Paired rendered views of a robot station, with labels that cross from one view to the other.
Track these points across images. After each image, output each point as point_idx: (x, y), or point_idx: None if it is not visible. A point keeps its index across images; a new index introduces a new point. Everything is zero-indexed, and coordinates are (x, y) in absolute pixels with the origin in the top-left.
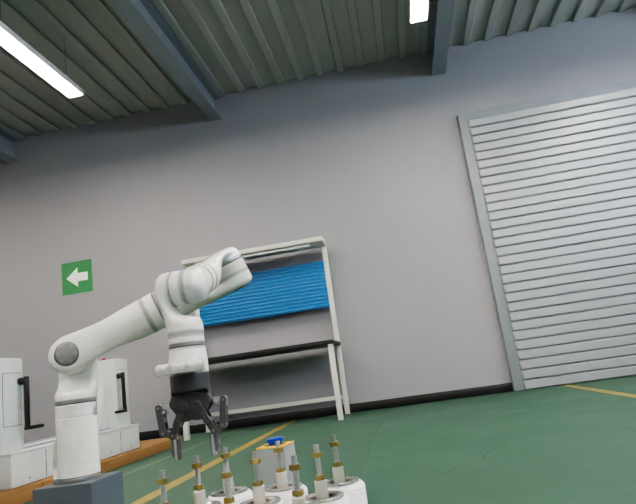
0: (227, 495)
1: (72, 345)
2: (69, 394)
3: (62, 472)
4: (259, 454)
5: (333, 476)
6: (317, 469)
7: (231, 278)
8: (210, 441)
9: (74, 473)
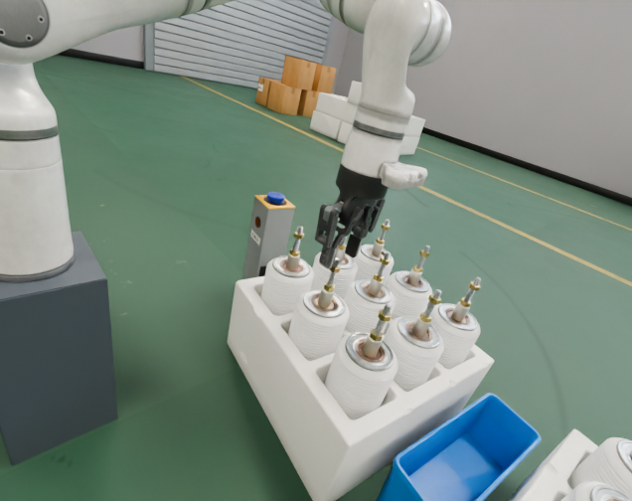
0: (429, 315)
1: None
2: (21, 118)
3: (20, 264)
4: (270, 213)
5: (376, 250)
6: (421, 264)
7: None
8: (359, 246)
9: (51, 263)
